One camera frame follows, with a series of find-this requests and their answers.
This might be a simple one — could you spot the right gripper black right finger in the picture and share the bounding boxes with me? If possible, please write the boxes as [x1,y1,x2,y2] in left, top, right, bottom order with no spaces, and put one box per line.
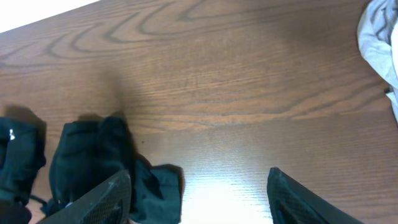
[267,167,361,224]

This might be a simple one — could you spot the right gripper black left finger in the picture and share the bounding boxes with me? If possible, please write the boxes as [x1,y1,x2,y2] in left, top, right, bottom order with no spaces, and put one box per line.
[40,170,132,224]

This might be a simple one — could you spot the black pants with red waistband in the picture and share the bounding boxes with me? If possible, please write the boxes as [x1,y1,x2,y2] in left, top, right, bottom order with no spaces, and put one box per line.
[41,116,182,224]

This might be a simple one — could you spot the folded black garment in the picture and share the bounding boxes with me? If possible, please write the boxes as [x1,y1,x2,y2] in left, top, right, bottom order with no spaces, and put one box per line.
[1,117,46,224]

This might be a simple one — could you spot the white crumpled garment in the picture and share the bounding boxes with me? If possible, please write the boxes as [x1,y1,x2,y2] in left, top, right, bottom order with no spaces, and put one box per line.
[357,0,397,116]

